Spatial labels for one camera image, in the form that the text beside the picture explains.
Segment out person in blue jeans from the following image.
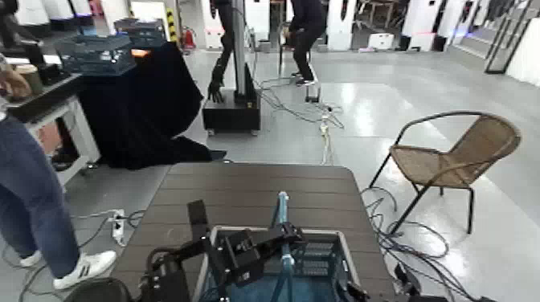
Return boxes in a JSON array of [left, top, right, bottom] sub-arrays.
[[0, 52, 82, 280]]

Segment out grey cable bundle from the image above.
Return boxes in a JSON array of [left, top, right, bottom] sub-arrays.
[[360, 186, 500, 302]]

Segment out white sneaker with black stripes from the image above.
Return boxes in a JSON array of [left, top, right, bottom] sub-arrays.
[[52, 250, 118, 291]]

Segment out black box on desk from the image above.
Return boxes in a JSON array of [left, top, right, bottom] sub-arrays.
[[39, 62, 69, 85]]

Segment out white power strip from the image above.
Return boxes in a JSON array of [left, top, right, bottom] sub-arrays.
[[319, 114, 333, 166], [111, 208, 127, 248]]

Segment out bare person's hand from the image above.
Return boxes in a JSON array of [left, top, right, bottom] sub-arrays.
[[0, 67, 33, 101]]

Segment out black humanoid robot on base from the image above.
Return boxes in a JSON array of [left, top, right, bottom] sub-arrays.
[[202, 0, 262, 137]]

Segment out red fire extinguisher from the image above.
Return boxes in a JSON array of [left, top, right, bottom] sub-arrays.
[[182, 27, 198, 54]]

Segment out white desk with black top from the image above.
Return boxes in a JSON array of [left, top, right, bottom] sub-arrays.
[[6, 73, 102, 186]]

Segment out beige and dark cylinder cup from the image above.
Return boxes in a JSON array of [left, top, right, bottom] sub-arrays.
[[21, 63, 46, 96]]

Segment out dark folded crate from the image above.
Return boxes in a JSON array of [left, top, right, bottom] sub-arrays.
[[113, 17, 168, 50]]

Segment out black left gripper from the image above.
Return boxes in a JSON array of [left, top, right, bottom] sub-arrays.
[[209, 222, 304, 287]]

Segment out brown wicker chair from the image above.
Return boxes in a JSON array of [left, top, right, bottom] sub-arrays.
[[369, 110, 523, 235]]

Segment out white pillar machine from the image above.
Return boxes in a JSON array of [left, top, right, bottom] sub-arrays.
[[400, 0, 442, 39], [326, 0, 358, 52]]

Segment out person in black clothes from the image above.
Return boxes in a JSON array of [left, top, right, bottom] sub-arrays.
[[284, 0, 329, 88]]

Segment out yellow black striped post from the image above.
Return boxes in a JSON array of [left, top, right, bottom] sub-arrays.
[[166, 8, 179, 43]]

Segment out dark floor cable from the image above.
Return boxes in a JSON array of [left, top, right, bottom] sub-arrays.
[[3, 209, 147, 302]]

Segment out white box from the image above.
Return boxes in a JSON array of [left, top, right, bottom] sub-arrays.
[[367, 32, 396, 52]]

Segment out blue folding crate with handle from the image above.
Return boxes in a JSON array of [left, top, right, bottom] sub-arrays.
[[191, 190, 364, 302]]

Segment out small metal floor stand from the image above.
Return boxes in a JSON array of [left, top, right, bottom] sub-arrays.
[[304, 67, 322, 104]]

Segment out black object under desk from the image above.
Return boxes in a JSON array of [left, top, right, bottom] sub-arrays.
[[50, 149, 80, 172]]

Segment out grey floor cables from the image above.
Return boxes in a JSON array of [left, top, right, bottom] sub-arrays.
[[252, 75, 346, 130]]

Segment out black cloth cover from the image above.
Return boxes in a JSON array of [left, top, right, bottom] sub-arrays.
[[77, 41, 227, 171]]

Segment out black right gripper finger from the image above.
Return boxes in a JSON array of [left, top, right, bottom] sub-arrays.
[[394, 262, 423, 296], [346, 281, 371, 302]]

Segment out black metal frame rack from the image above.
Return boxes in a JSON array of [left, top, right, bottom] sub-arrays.
[[484, 0, 535, 76]]

